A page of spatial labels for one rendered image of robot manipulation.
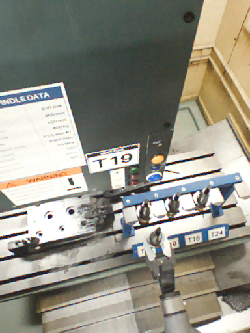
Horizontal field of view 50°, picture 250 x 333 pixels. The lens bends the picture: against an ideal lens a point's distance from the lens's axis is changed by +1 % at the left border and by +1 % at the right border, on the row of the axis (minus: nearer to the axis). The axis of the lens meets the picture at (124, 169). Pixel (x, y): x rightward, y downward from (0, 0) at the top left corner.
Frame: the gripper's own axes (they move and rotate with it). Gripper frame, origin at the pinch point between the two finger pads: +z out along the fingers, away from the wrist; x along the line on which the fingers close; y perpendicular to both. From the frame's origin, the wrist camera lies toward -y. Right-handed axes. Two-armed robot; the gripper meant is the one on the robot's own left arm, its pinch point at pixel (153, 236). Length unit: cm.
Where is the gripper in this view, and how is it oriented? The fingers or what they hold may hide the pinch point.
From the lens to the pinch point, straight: 100.6
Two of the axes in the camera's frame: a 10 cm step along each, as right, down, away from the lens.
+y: 0.0, 4.6, 8.9
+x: 9.7, -2.0, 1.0
